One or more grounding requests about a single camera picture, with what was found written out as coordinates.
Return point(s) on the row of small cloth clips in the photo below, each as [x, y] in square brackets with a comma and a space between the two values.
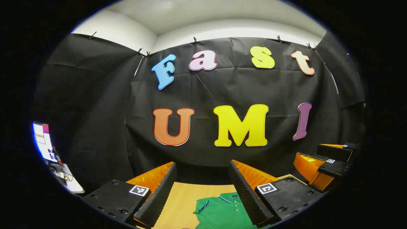
[195, 40]

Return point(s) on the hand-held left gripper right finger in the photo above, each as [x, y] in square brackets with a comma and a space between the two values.
[244, 194]

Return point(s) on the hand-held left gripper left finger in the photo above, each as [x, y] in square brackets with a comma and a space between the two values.
[159, 194]

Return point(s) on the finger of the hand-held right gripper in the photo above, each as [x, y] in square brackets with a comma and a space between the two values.
[337, 152]
[313, 171]

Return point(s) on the computer monitor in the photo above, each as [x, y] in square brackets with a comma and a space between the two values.
[43, 140]

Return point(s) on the green T-shirt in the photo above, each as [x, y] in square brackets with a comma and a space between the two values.
[219, 213]

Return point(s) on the small red and black object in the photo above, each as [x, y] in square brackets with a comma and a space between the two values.
[58, 156]

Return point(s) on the black backdrop cloth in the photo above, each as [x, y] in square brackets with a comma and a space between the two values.
[105, 95]

